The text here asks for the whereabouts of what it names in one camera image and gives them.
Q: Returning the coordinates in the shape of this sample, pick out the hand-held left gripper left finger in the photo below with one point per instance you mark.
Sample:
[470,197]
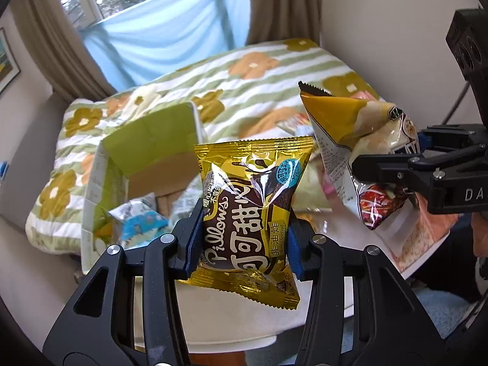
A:
[192,232]

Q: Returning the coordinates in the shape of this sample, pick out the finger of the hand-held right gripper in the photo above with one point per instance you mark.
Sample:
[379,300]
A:
[424,137]
[381,167]

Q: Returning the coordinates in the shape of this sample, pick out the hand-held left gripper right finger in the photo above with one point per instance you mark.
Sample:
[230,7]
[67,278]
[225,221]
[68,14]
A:
[295,251]

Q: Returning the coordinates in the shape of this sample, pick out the yellow white snack bag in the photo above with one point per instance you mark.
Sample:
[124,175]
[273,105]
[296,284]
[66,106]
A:
[343,122]

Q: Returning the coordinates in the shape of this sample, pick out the gold brown snack packet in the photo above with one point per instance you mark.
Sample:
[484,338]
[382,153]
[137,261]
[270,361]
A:
[247,206]

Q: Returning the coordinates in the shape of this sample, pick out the cardboard box with green lining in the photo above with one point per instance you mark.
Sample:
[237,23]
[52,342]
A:
[152,141]

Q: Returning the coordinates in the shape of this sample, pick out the blue cartoon snack packet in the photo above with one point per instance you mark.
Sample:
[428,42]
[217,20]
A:
[145,228]

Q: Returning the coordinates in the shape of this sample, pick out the silver patterned snack packet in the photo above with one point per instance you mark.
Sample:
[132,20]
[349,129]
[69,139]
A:
[133,207]

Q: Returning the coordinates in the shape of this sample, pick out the orange white snack packet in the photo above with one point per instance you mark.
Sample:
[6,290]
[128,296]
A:
[295,124]

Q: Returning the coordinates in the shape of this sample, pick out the green striped floral blanket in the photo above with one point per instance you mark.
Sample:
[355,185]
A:
[247,84]

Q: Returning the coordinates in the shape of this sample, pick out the brown curtain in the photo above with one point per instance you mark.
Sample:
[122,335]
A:
[49,45]
[282,3]

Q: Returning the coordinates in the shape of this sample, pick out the light blue window cloth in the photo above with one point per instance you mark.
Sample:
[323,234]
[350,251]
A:
[160,42]

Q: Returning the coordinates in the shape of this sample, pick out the framed wall picture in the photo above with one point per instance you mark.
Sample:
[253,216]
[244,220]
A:
[5,64]

